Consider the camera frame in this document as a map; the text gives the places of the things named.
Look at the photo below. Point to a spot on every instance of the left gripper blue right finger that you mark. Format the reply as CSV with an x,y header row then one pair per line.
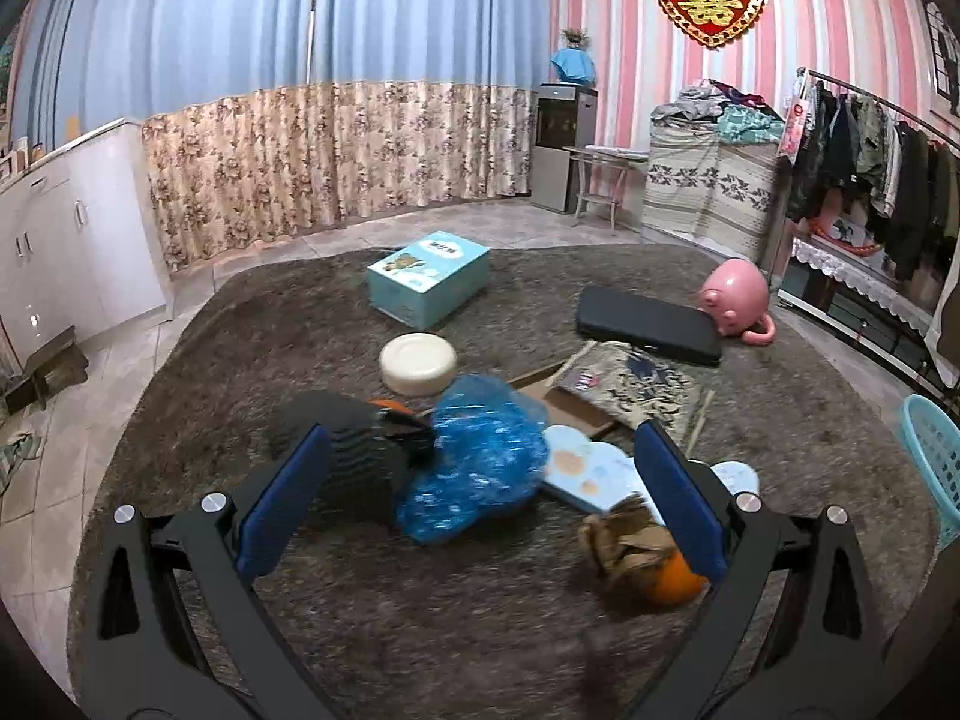
x,y
789,627

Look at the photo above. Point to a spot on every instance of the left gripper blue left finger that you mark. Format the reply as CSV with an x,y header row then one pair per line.
x,y
141,657

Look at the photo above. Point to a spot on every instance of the orange fruit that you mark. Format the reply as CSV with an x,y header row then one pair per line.
x,y
672,583

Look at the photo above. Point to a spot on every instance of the brown paper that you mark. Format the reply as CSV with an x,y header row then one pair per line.
x,y
627,550

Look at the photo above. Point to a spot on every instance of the cloud-shaped blue paper card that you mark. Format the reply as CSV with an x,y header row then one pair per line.
x,y
590,474

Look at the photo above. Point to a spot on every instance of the black ribbed paper cup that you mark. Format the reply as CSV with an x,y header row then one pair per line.
x,y
376,452

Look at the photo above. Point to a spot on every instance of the patterned paper packet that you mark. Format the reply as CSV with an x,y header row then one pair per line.
x,y
631,387

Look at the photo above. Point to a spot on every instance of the blue plastic bag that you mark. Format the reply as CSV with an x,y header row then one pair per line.
x,y
489,456

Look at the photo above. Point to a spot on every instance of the round white lid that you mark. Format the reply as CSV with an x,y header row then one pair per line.
x,y
418,364

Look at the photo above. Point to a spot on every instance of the light blue plastic basket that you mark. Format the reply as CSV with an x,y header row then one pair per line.
x,y
933,441

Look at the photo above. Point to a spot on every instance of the low lace covered shelf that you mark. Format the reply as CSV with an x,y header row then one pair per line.
x,y
862,305

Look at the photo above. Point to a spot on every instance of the brown shaggy rug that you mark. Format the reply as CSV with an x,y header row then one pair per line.
x,y
505,620

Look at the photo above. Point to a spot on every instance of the black flat pouch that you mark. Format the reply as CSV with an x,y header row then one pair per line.
x,y
674,331

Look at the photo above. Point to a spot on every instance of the pink pig-shaped mug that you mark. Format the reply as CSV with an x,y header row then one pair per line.
x,y
736,298

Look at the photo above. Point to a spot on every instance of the white cabinet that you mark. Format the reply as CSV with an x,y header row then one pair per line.
x,y
80,246

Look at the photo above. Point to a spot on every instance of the teal cardboard box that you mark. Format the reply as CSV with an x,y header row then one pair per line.
x,y
426,281

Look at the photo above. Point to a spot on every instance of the clothes rack with garments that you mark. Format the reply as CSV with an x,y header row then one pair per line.
x,y
863,174

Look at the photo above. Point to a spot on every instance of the patterned cloth covered cabinet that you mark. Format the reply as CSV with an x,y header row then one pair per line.
x,y
711,168

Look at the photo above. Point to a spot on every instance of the small metal stool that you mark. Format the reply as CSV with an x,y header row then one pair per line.
x,y
602,177

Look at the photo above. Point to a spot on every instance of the blue and floral curtain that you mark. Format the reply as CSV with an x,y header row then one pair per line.
x,y
262,119

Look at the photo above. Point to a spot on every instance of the grey water dispenser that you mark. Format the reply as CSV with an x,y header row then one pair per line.
x,y
565,120

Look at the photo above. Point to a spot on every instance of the framed window picture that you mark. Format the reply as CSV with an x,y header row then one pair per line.
x,y
944,50

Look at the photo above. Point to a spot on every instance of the blue covered potted plant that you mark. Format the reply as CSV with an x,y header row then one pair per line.
x,y
572,62

